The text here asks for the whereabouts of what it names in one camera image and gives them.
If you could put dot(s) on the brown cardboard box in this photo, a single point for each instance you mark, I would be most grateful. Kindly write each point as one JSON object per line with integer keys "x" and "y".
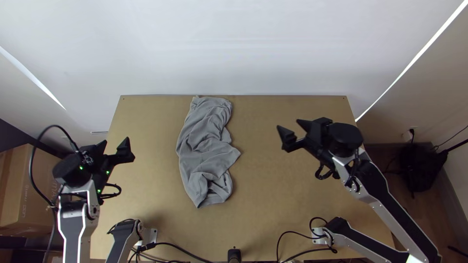
{"x": 22, "y": 186}

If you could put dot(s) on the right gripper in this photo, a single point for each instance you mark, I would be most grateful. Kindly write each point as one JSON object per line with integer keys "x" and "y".
{"x": 319, "y": 139}

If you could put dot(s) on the white wall socket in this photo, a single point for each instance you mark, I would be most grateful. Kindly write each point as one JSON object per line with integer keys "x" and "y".
{"x": 406, "y": 135}

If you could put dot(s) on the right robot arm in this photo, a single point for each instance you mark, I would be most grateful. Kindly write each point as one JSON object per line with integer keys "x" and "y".
{"x": 380, "y": 190}

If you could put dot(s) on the black bag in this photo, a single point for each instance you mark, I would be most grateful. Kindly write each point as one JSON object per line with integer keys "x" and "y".
{"x": 420, "y": 166}

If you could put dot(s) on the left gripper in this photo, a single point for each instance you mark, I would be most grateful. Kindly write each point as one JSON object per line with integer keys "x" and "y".
{"x": 98, "y": 160}

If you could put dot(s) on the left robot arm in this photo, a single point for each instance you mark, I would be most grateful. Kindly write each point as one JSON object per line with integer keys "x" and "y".
{"x": 73, "y": 171}

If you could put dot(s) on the grey t-shirt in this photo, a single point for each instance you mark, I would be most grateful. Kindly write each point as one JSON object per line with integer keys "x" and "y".
{"x": 204, "y": 153}

